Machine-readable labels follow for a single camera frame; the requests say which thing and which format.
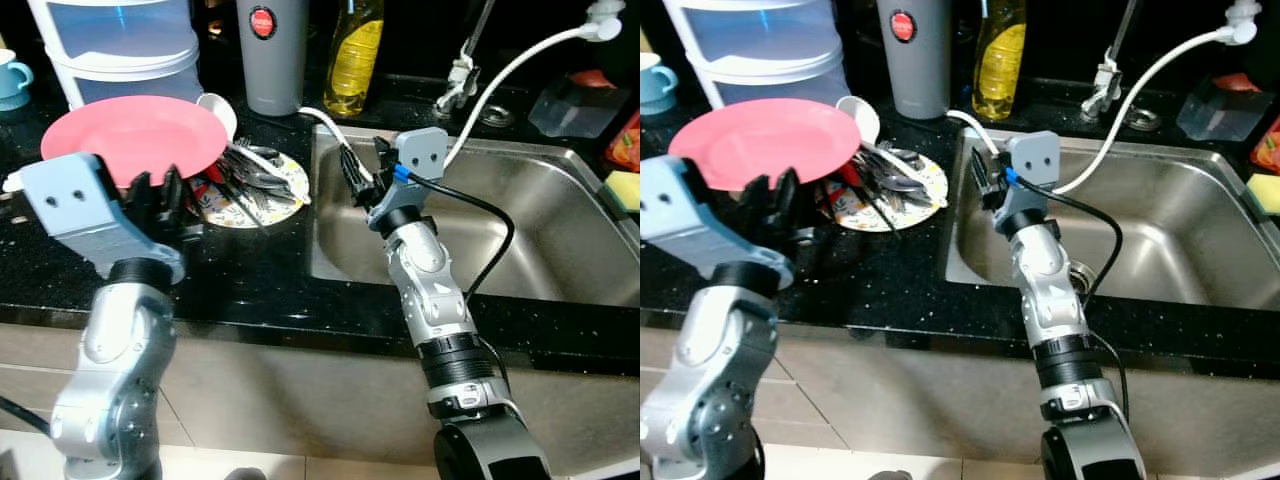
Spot yellow oil bottle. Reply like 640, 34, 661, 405
972, 0, 1028, 123
322, 0, 386, 118

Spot black chopstick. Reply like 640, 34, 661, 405
860, 183, 903, 234
226, 178, 271, 230

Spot metal faucet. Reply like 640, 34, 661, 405
435, 0, 498, 113
1083, 0, 1141, 123

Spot white plastic drawer container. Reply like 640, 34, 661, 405
662, 0, 843, 109
28, 0, 201, 109

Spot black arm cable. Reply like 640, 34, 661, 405
400, 170, 517, 391
1015, 175, 1133, 421
0, 395, 51, 437

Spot pink round plate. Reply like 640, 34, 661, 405
40, 95, 229, 189
668, 97, 863, 191

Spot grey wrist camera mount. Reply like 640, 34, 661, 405
640, 155, 797, 293
366, 127, 451, 229
1000, 130, 1063, 236
20, 152, 187, 283

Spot red peach print package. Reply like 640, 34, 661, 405
1250, 115, 1280, 173
605, 112, 641, 171

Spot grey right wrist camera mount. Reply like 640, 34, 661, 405
366, 127, 451, 229
1000, 130, 1063, 236

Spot clear plastic container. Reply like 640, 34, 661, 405
528, 72, 626, 139
1177, 75, 1276, 141

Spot grey tumbler with red logo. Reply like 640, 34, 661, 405
878, 0, 951, 121
237, 0, 311, 117

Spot stainless steel sink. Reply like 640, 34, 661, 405
308, 125, 641, 309
945, 130, 1280, 313

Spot white plastic ladle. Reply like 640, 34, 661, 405
835, 95, 931, 183
195, 92, 291, 181

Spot light blue mug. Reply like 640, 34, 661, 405
0, 48, 34, 111
640, 52, 679, 116

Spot floral patterned plate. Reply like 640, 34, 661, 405
185, 145, 311, 229
820, 150, 949, 233

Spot white faucet hose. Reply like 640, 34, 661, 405
945, 0, 1263, 196
298, 0, 626, 173

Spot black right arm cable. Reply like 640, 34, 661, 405
1015, 175, 1133, 421
400, 170, 517, 391

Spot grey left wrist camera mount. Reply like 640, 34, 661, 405
640, 155, 797, 293
20, 152, 187, 283

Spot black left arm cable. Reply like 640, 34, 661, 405
0, 395, 51, 437

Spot yellow sponge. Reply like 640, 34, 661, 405
605, 170, 641, 213
1245, 172, 1280, 216

